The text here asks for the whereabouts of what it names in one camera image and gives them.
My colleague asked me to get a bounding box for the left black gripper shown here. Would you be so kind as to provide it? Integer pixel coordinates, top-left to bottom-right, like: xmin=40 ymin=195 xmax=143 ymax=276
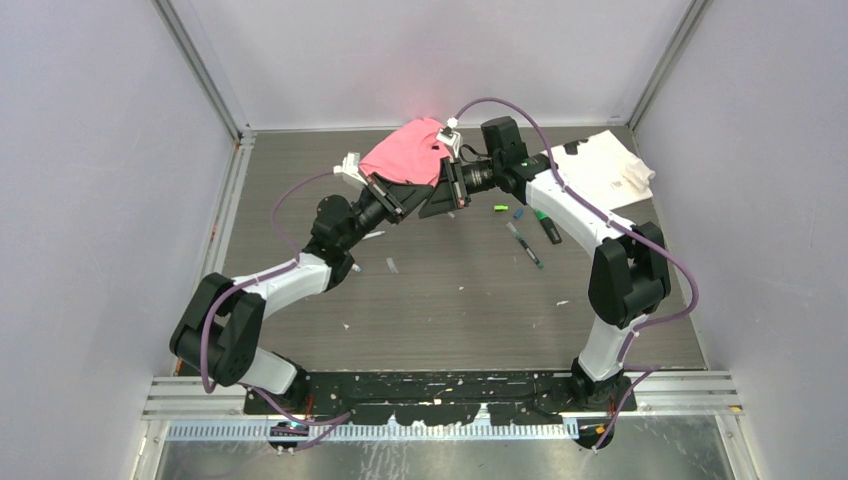
xmin=341 ymin=173 xmax=432 ymax=252

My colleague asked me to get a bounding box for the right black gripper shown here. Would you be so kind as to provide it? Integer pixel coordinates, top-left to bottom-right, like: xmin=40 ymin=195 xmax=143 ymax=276
xmin=418 ymin=157 xmax=501 ymax=220

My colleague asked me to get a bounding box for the clear pen cap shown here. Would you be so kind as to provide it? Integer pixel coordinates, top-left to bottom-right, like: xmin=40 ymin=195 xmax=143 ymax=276
xmin=386 ymin=258 xmax=399 ymax=274

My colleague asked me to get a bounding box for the green gel pen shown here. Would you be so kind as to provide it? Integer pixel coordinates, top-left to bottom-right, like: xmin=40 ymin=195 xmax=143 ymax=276
xmin=506 ymin=222 xmax=544 ymax=269

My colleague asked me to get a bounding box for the black green highlighter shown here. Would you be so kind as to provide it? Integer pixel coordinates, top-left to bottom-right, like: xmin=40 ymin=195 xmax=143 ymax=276
xmin=535 ymin=210 xmax=562 ymax=245

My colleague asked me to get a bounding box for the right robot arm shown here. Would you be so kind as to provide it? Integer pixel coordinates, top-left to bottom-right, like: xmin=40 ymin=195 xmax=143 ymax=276
xmin=433 ymin=116 xmax=671 ymax=409

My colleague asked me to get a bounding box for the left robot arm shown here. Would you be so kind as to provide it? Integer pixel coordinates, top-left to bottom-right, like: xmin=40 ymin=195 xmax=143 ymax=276
xmin=169 ymin=174 xmax=434 ymax=413

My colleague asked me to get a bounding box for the white marker pen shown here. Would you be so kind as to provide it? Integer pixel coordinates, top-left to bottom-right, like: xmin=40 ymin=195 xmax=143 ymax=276
xmin=362 ymin=230 xmax=386 ymax=240

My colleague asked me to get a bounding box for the pink cloth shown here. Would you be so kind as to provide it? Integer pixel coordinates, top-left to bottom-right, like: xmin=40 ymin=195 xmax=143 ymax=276
xmin=359 ymin=118 xmax=451 ymax=186

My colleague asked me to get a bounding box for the white cloth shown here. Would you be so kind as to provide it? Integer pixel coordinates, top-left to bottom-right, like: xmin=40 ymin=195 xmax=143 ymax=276
xmin=552 ymin=130 xmax=656 ymax=210

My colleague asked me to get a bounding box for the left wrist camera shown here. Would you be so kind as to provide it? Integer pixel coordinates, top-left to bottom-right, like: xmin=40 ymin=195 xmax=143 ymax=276
xmin=332 ymin=152 xmax=368 ymax=189

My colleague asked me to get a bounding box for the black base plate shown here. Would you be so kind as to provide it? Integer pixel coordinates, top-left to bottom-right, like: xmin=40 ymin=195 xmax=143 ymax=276
xmin=244 ymin=370 xmax=635 ymax=426

